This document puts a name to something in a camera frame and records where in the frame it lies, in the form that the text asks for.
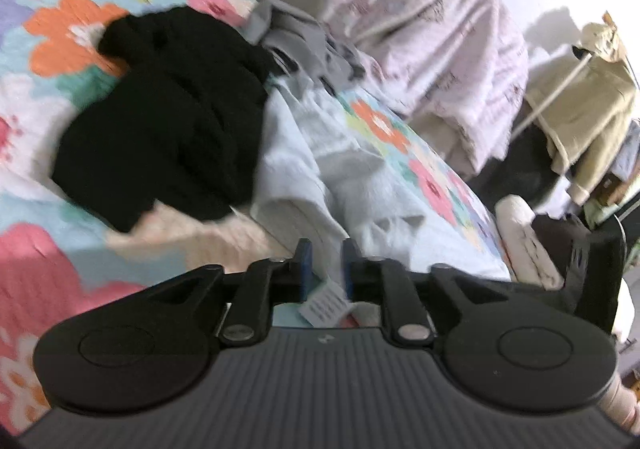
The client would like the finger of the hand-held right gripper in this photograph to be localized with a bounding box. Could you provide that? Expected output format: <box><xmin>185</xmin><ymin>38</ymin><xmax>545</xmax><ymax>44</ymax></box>
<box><xmin>564</xmin><ymin>236</ymin><xmax>601</xmax><ymax>317</ymax></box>

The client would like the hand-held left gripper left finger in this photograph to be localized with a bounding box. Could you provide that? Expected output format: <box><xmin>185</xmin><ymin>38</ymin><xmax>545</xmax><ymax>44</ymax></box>
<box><xmin>145</xmin><ymin>238</ymin><xmax>315</xmax><ymax>349</ymax></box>

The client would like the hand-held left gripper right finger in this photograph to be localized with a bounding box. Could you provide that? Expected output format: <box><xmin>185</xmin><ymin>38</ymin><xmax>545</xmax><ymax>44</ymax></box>
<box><xmin>340</xmin><ymin>238</ymin><xmax>510</xmax><ymax>349</ymax></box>

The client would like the pale grey sweatshirt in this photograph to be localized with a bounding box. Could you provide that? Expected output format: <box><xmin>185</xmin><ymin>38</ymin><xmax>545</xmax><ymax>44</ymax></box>
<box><xmin>250</xmin><ymin>76</ymin><xmax>511</xmax><ymax>330</ymax></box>

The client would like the person's right forearm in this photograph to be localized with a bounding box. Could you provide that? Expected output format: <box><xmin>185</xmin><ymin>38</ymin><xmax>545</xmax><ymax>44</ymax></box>
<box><xmin>600</xmin><ymin>370</ymin><xmax>640</xmax><ymax>431</ymax></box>

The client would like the row of hanging clothes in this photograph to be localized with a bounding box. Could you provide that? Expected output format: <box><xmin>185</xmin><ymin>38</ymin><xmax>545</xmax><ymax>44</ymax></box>
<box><xmin>585</xmin><ymin>119</ymin><xmax>640</xmax><ymax>230</ymax></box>

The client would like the white clothes rack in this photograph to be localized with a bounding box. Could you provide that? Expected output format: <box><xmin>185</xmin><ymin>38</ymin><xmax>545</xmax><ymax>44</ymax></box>
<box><xmin>510</xmin><ymin>12</ymin><xmax>640</xmax><ymax>140</ymax></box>

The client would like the white fluffy cloth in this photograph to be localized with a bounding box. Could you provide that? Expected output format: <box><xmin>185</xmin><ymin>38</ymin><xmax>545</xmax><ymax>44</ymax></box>
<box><xmin>495</xmin><ymin>194</ymin><xmax>566</xmax><ymax>290</ymax></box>

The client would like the black hanging garment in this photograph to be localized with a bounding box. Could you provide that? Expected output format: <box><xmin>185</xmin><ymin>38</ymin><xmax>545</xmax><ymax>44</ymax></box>
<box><xmin>470</xmin><ymin>129</ymin><xmax>571</xmax><ymax>217</ymax></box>

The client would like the beige jacket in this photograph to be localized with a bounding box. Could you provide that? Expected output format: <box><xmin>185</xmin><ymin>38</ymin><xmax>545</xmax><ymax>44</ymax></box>
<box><xmin>525</xmin><ymin>22</ymin><xmax>640</xmax><ymax>205</ymax></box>

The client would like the grey garment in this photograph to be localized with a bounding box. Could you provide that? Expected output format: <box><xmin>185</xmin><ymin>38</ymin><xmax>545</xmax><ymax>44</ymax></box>
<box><xmin>247</xmin><ymin>0</ymin><xmax>386</xmax><ymax>90</ymax></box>

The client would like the pink white fleece blanket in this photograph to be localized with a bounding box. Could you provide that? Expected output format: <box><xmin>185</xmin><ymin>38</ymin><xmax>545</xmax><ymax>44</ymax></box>
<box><xmin>322</xmin><ymin>0</ymin><xmax>531</xmax><ymax>175</ymax></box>

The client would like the floral bedsheet bed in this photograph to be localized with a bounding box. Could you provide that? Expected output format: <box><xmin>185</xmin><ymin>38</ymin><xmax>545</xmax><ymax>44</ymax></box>
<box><xmin>0</xmin><ymin>0</ymin><xmax>511</xmax><ymax>435</ymax></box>

